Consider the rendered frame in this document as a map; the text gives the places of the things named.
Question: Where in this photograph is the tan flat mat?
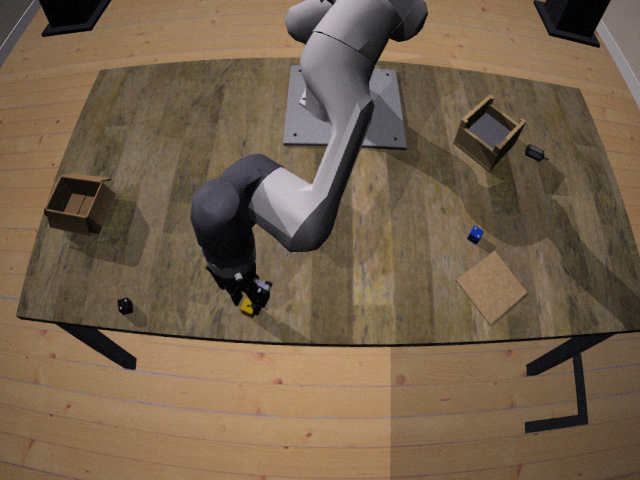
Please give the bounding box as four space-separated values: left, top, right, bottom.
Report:
456 251 527 325

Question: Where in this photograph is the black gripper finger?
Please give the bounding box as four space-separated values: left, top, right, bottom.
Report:
239 278 272 316
206 264 243 307

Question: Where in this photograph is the black die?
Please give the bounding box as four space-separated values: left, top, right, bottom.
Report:
118 298 133 315

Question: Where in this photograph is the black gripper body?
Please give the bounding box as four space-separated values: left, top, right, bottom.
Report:
217 263 259 288

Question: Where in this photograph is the open brown cardboard box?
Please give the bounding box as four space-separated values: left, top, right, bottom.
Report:
44 173 116 236

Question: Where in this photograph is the brown wooden open-top crate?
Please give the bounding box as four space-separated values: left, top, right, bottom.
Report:
453 95 526 172

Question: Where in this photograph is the yellow die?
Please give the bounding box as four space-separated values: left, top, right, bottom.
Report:
240 298 255 318

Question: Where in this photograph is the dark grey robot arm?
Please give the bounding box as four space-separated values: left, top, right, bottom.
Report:
191 0 428 282

